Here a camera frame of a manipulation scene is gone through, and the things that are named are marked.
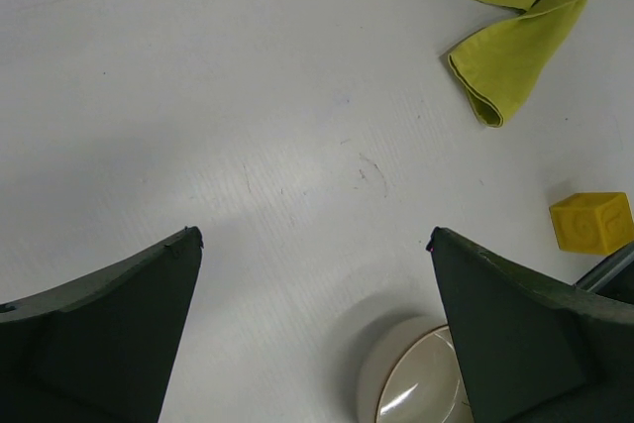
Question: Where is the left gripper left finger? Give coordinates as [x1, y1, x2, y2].
[1, 227, 203, 422]

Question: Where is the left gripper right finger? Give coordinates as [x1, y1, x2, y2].
[427, 227, 633, 422]

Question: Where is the beige ceramic bowl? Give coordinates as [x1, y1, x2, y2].
[356, 316, 474, 423]

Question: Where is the yellow cube block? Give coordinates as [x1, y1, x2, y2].
[549, 192, 633, 256]

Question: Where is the aluminium front rail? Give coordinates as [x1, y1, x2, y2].
[575, 243, 633, 293]

